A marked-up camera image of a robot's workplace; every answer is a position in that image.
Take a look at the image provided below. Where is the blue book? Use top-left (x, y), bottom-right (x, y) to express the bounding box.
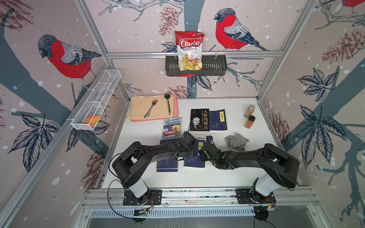
top-left (184, 155), bottom-right (205, 168)
top-left (210, 109), bottom-right (228, 131)
top-left (194, 140), bottom-right (205, 157)
top-left (156, 139), bottom-right (179, 173)

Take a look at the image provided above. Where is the Treehouse colourful paperback book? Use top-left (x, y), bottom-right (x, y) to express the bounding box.
top-left (162, 117), bottom-right (181, 140)

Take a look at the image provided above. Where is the grey striped cloth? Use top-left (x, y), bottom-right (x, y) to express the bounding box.
top-left (224, 133), bottom-right (249, 152)

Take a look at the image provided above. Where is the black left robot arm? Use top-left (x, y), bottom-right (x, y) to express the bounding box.
top-left (112, 132), bottom-right (197, 200)

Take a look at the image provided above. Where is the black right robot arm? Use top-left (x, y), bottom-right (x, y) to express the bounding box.
top-left (199, 142), bottom-right (299, 197)

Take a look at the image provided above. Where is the black portrait cover book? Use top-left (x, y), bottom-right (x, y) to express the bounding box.
top-left (189, 109), bottom-right (210, 132)

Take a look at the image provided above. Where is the orange spice jar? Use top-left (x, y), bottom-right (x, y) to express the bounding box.
top-left (244, 116), bottom-right (256, 129)

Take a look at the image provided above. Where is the black ladle spoon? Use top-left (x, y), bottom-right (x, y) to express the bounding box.
top-left (164, 93), bottom-right (171, 115)

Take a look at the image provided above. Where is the iridescent purple spoon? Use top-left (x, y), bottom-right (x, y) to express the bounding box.
top-left (144, 99), bottom-right (158, 118)

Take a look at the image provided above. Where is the beige spice jar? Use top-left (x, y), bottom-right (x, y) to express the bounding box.
top-left (244, 104), bottom-right (255, 118)

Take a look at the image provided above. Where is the beige placemat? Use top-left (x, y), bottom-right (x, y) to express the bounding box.
top-left (126, 95), bottom-right (176, 121)

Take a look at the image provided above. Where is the orange packet in shelf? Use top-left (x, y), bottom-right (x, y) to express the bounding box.
top-left (83, 115), bottom-right (100, 127)

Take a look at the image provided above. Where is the red Chuba chips bag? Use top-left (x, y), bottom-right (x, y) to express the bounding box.
top-left (175, 31), bottom-right (204, 71)

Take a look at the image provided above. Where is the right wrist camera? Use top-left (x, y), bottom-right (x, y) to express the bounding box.
top-left (206, 135), bottom-right (214, 144)

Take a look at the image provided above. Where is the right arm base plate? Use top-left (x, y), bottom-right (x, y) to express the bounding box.
top-left (235, 188), bottom-right (276, 204)

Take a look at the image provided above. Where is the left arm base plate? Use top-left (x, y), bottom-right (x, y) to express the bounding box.
top-left (123, 190), bottom-right (162, 206)

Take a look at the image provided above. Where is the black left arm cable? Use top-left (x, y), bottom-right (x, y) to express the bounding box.
top-left (106, 153), bottom-right (155, 221)

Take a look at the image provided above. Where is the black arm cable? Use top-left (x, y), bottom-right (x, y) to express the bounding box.
top-left (252, 199), bottom-right (277, 228)
top-left (106, 153), bottom-right (155, 221)

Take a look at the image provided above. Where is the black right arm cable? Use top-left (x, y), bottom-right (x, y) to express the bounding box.
top-left (252, 199), bottom-right (277, 228)

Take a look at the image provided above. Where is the black wall basket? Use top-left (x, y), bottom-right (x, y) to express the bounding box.
top-left (165, 55), bottom-right (227, 77)

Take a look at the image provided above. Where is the white wire wall shelf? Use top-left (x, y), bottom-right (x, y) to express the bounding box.
top-left (71, 69), bottom-right (121, 131)

